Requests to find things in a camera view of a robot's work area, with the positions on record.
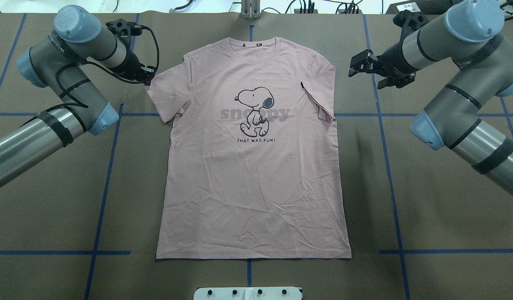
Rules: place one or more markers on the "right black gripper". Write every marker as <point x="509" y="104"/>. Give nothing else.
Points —
<point x="393" y="62"/>

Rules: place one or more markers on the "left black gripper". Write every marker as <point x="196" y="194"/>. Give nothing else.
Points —
<point x="133" y="65"/>

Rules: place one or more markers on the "pink Snoopy t-shirt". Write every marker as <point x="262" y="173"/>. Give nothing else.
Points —
<point x="253" y="164"/>

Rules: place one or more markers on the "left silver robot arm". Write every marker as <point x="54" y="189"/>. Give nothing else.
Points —
<point x="77" y="39"/>

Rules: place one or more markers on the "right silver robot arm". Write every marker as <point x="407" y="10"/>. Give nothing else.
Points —
<point x="469" y="33"/>

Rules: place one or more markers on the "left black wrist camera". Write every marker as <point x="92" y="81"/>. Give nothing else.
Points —
<point x="124" y="29"/>

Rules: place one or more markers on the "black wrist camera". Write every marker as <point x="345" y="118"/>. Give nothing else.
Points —
<point x="124" y="29"/>
<point x="409" y="22"/>

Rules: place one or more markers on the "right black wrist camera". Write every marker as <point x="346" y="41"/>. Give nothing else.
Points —
<point x="409" y="22"/>

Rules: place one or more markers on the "aluminium frame post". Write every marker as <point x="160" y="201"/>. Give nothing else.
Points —
<point x="250" y="9"/>

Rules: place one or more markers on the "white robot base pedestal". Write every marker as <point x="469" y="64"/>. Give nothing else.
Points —
<point x="249" y="293"/>

